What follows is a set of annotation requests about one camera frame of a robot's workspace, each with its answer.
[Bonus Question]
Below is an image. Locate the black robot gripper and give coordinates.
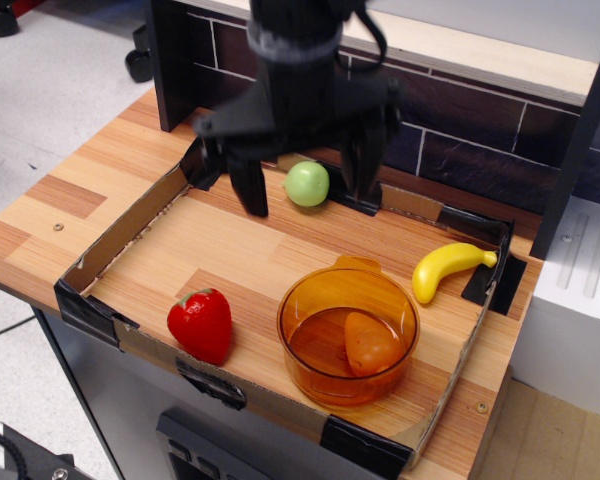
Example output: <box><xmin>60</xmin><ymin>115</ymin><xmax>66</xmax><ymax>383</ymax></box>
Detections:
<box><xmin>194</xmin><ymin>62</ymin><xmax>403</xmax><ymax>217</ymax></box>

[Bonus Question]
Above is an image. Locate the orange toy carrot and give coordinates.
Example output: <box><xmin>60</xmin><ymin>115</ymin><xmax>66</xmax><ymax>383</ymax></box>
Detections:
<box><xmin>344</xmin><ymin>311</ymin><xmax>405</xmax><ymax>377</ymax></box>

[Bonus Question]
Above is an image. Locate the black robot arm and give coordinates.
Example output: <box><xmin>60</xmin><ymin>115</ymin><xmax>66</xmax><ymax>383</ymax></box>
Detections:
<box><xmin>194</xmin><ymin>1</ymin><xmax>403</xmax><ymax>217</ymax></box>

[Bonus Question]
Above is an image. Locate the transparent orange plastic pot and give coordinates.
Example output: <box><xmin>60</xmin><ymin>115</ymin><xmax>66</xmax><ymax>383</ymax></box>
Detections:
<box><xmin>277</xmin><ymin>256</ymin><xmax>420</xmax><ymax>407</ymax></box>

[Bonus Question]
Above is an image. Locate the cardboard fence with black tape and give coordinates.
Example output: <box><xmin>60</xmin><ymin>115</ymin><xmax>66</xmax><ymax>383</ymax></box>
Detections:
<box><xmin>55</xmin><ymin>158</ymin><xmax>522</xmax><ymax>479</ymax></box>

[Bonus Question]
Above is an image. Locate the green toy apple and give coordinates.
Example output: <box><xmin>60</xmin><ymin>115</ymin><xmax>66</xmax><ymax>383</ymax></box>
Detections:
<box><xmin>283</xmin><ymin>161</ymin><xmax>330</xmax><ymax>207</ymax></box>

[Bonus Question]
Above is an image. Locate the yellow toy banana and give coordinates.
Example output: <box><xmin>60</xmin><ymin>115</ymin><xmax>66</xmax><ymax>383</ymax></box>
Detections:
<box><xmin>412</xmin><ymin>243</ymin><xmax>498</xmax><ymax>304</ymax></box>

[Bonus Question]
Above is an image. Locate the red toy strawberry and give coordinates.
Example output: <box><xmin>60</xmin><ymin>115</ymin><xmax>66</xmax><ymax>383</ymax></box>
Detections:
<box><xmin>167</xmin><ymin>288</ymin><xmax>232</xmax><ymax>365</ymax></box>

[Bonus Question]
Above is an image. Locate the black office chair wheel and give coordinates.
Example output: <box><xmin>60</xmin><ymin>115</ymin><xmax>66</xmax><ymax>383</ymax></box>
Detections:
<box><xmin>125</xmin><ymin>25</ymin><xmax>153</xmax><ymax>83</ymax></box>

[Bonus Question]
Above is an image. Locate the black device bottom left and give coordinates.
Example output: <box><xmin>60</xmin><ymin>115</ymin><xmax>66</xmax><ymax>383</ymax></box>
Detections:
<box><xmin>0</xmin><ymin>422</ymin><xmax>80</xmax><ymax>479</ymax></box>

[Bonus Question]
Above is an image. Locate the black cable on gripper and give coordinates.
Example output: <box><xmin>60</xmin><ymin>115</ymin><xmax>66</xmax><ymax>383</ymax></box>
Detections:
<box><xmin>335</xmin><ymin>4</ymin><xmax>389</xmax><ymax>76</ymax></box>

